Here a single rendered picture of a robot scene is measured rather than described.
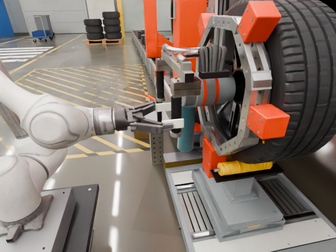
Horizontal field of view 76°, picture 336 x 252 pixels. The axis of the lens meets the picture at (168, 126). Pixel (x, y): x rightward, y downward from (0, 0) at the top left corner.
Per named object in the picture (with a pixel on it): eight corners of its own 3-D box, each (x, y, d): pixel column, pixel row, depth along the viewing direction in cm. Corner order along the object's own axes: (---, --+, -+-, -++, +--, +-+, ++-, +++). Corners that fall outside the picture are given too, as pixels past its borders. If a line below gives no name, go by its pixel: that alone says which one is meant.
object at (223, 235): (281, 231, 116) (286, 219, 112) (219, 243, 111) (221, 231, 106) (238, 171, 160) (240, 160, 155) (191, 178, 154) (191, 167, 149)
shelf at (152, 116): (172, 130, 146) (172, 127, 144) (147, 133, 143) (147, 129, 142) (162, 106, 183) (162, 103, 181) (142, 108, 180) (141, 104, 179)
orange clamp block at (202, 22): (220, 28, 96) (216, 12, 98) (204, 29, 95) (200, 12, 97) (215, 39, 103) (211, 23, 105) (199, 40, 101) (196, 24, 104)
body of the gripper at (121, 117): (116, 124, 76) (142, 121, 77) (115, 136, 68) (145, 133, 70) (113, 104, 72) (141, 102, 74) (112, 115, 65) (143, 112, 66)
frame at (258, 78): (251, 179, 81) (287, 18, 55) (234, 181, 80) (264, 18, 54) (203, 117, 128) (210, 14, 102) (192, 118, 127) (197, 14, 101)
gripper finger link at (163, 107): (155, 112, 79) (155, 111, 79) (174, 110, 80) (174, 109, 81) (155, 104, 77) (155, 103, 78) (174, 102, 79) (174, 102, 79)
